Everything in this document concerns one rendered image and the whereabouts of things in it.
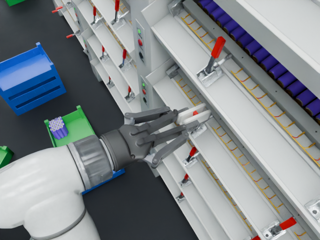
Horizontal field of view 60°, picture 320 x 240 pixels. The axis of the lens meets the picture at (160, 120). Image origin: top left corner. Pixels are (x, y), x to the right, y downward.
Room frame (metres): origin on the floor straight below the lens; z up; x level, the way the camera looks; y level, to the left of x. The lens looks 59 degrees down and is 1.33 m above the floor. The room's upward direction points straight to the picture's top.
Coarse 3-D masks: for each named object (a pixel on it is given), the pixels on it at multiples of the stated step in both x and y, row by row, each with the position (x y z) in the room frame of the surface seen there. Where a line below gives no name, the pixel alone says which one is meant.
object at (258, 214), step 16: (176, 64) 0.49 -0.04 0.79; (160, 80) 0.48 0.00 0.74; (160, 96) 0.43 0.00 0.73; (176, 96) 0.42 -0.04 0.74; (192, 96) 0.42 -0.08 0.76; (208, 128) 0.33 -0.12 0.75; (208, 144) 0.29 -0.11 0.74; (224, 144) 0.28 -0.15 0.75; (208, 160) 0.25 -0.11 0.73; (224, 160) 0.25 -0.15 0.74; (240, 160) 0.24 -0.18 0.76; (224, 176) 0.21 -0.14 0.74; (240, 176) 0.21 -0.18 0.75; (256, 176) 0.20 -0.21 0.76; (240, 192) 0.17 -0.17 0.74; (256, 192) 0.17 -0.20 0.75; (272, 192) 0.17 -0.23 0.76; (240, 208) 0.14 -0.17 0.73; (256, 208) 0.14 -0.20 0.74; (256, 224) 0.11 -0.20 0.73
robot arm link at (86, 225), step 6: (84, 216) 0.11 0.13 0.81; (90, 216) 0.12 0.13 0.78; (78, 222) 0.10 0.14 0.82; (84, 222) 0.10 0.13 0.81; (90, 222) 0.10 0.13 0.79; (72, 228) 0.09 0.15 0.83; (78, 228) 0.09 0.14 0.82; (84, 228) 0.09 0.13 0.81; (90, 228) 0.09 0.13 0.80; (96, 228) 0.10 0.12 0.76; (66, 234) 0.08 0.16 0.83; (72, 234) 0.08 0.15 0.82; (78, 234) 0.08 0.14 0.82; (84, 234) 0.08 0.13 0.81; (90, 234) 0.08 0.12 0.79; (96, 234) 0.09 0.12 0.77
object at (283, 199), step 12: (180, 72) 0.47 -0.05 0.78; (192, 84) 0.43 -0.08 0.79; (216, 120) 0.34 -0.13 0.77; (216, 132) 0.31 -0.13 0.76; (228, 132) 0.30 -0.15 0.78; (240, 144) 0.27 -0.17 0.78; (240, 156) 0.25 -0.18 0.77; (264, 180) 0.19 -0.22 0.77; (276, 192) 0.16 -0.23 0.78; (288, 204) 0.14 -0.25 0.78; (300, 216) 0.12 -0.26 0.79
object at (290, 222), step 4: (288, 220) 0.10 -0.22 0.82; (292, 220) 0.10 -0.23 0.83; (280, 224) 0.10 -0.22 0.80; (284, 224) 0.10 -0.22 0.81; (288, 224) 0.10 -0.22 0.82; (292, 224) 0.09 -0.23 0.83; (276, 228) 0.10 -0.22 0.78; (280, 228) 0.09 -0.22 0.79; (284, 228) 0.09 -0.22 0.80; (272, 232) 0.09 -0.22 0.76; (276, 232) 0.09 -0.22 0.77
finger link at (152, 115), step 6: (162, 108) 0.32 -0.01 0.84; (168, 108) 0.32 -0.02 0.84; (126, 114) 0.30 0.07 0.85; (132, 114) 0.30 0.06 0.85; (138, 114) 0.30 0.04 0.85; (144, 114) 0.31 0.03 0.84; (150, 114) 0.31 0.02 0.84; (156, 114) 0.31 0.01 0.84; (162, 114) 0.32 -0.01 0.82; (138, 120) 0.30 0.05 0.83; (144, 120) 0.30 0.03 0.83; (150, 120) 0.31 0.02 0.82
